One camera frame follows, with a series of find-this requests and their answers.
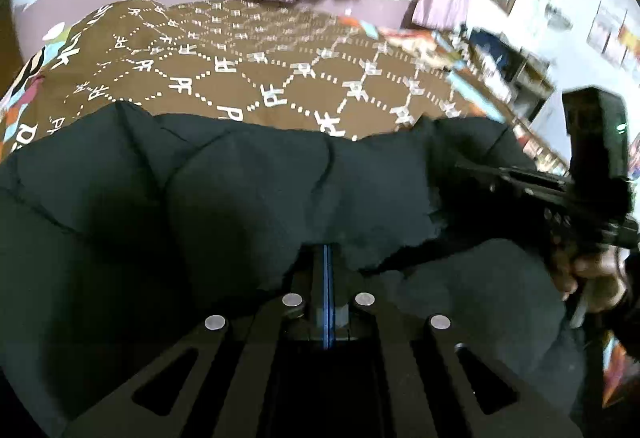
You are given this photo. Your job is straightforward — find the wooden side shelf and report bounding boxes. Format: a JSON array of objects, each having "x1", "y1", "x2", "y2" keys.
[{"x1": 465, "y1": 28, "x2": 568, "y2": 176}]

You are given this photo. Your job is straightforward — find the person's right hand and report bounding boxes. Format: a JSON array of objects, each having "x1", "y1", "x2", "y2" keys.
[{"x1": 551, "y1": 245, "x2": 630, "y2": 312}]

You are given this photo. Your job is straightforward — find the colourful cartoon bed sheet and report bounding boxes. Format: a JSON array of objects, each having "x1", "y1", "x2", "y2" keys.
[{"x1": 1, "y1": 0, "x2": 501, "y2": 154}]

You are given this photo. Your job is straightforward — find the large black garment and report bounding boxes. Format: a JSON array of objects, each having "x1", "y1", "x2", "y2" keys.
[{"x1": 1, "y1": 104, "x2": 586, "y2": 437}]

